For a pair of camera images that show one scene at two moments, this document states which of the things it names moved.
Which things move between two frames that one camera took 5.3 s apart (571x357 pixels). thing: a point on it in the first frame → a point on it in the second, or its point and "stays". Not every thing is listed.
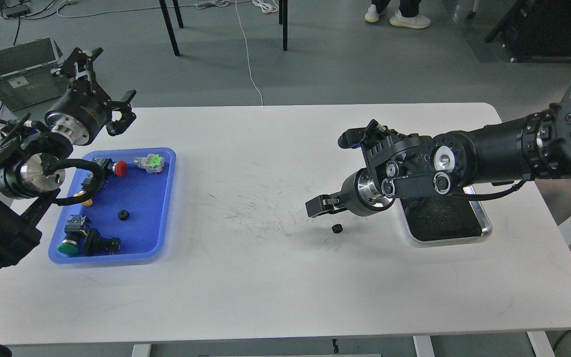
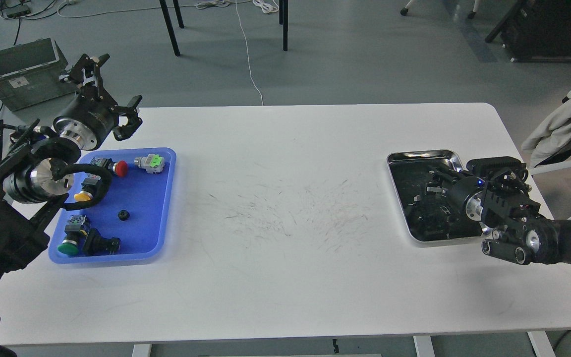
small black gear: (123, 215) stays
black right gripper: (359, 197) → (433, 211)
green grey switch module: (153, 163) stays
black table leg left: (169, 24) stays
